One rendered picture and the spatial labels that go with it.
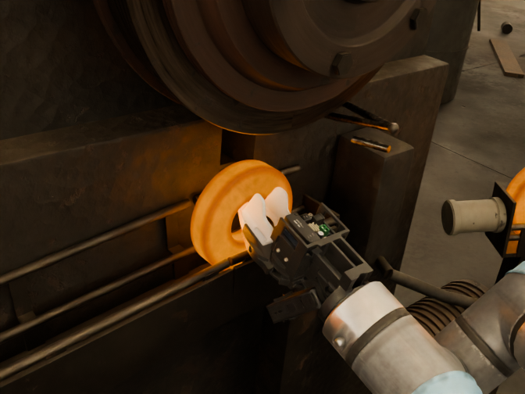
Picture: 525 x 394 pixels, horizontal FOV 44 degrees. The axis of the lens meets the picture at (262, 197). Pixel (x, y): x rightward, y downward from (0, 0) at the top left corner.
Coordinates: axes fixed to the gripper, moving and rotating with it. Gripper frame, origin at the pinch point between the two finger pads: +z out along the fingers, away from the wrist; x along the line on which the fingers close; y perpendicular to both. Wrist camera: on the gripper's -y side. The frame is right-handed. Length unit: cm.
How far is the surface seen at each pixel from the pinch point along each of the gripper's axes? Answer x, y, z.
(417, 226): -133, -88, 31
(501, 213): -43.1, -2.8, -16.0
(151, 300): 16.7, -5.0, -5.5
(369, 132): -27.2, 2.9, 3.8
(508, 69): -341, -109, 118
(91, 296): 21.4, -8.1, 0.0
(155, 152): 10.6, 5.8, 7.6
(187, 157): 5.6, 4.0, 7.1
